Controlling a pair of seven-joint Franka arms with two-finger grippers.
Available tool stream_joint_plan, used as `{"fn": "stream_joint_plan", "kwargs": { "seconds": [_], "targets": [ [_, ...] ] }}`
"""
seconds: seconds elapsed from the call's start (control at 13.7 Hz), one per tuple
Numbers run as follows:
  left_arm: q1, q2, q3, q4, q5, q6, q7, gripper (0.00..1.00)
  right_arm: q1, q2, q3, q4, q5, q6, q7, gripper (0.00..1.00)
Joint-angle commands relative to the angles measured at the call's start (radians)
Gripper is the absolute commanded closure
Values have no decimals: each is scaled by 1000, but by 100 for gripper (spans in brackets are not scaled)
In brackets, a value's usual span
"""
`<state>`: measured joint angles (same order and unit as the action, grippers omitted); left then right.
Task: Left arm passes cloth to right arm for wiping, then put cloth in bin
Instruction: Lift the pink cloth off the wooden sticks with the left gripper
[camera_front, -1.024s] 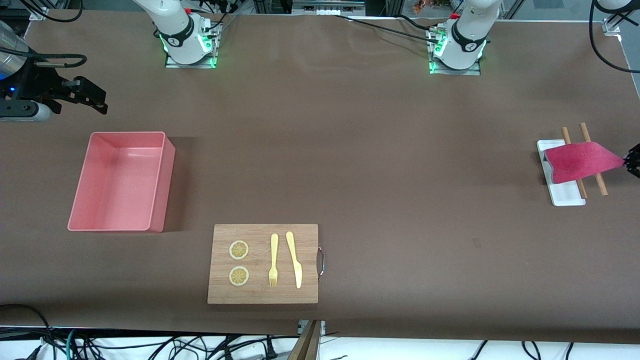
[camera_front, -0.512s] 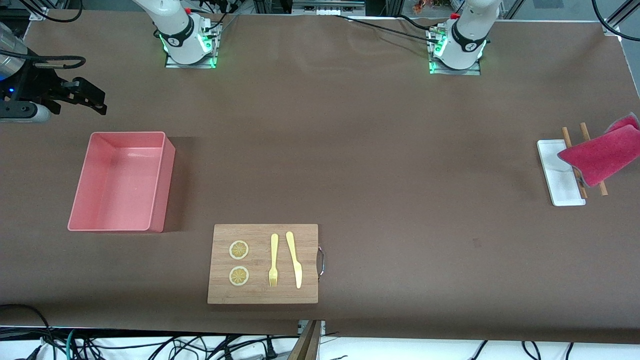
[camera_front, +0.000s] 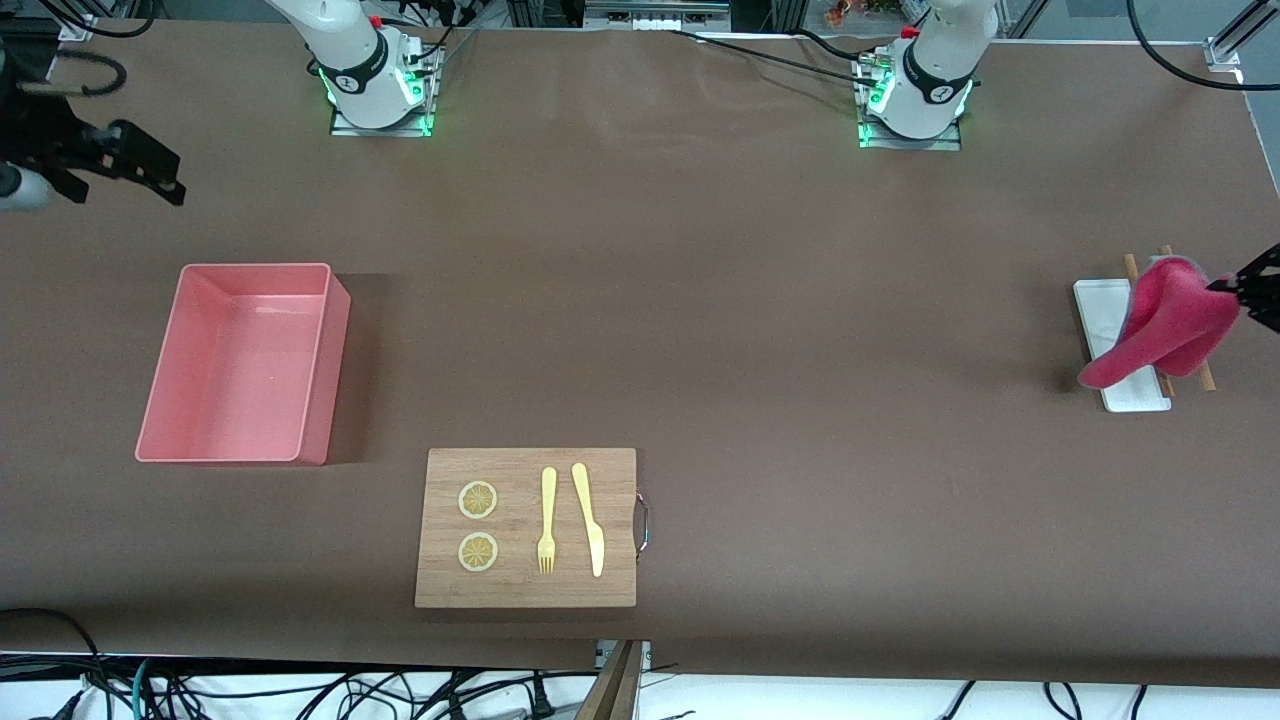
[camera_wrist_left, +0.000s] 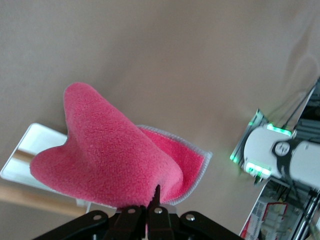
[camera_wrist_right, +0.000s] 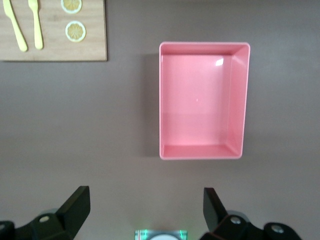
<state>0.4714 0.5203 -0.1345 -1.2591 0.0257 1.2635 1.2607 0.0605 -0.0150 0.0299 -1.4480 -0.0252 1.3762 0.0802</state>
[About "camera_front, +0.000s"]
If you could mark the yellow plastic fork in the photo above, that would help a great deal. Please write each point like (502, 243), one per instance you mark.
(548, 500)

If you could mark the white power strip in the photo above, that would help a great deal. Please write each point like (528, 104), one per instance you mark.
(650, 18)

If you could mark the black power plug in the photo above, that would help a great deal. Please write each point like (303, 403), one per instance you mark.
(540, 705)

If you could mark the yellow plastic knife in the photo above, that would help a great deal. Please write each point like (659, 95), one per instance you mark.
(595, 545)

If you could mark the small metal bracket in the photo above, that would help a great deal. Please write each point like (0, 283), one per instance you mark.
(646, 655)

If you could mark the aluminium frame post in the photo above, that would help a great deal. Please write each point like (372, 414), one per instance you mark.
(1235, 35)

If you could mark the orange toy figure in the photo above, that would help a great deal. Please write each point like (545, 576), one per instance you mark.
(840, 12)

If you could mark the white rectangular tray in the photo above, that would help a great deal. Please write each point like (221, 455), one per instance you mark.
(1100, 310)

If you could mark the pink red cloth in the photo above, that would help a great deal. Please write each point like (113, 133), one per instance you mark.
(1170, 320)

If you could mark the lemon slice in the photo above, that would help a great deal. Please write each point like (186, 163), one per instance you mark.
(478, 553)
(478, 500)

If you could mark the pink plastic bin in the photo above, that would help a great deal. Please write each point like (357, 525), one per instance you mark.
(240, 370)

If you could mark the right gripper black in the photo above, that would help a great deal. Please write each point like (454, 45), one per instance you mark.
(42, 135)

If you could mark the wooden cutting board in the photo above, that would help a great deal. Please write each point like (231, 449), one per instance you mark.
(520, 590)

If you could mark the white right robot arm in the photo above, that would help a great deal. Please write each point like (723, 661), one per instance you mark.
(350, 60)

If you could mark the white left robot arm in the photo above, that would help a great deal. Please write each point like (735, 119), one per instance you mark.
(935, 70)

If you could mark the brown wooden bar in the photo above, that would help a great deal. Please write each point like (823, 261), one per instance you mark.
(612, 690)

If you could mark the brown wooden stick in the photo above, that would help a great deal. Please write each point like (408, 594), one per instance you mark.
(1207, 380)
(1131, 268)

